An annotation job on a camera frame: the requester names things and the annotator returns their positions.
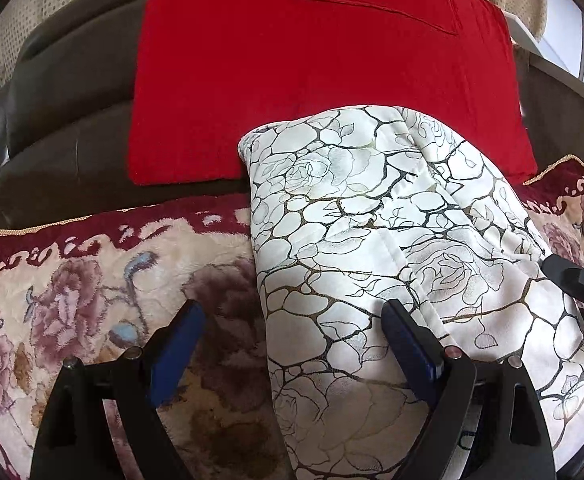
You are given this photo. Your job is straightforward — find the white crackle-pattern garment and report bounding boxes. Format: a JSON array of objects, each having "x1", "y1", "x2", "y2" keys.
[{"x1": 237, "y1": 105, "x2": 584, "y2": 479}]

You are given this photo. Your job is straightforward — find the floral plush sofa cover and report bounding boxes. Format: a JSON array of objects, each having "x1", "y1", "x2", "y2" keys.
[{"x1": 0, "y1": 158, "x2": 584, "y2": 479}]

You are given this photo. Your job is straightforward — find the dark brown leather sofa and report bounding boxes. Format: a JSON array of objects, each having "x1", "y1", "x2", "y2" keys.
[{"x1": 0, "y1": 0, "x2": 249, "y2": 229}]

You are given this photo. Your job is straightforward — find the red blanket on sofa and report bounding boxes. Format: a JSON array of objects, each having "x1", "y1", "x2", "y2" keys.
[{"x1": 127, "y1": 0, "x2": 537, "y2": 185}]

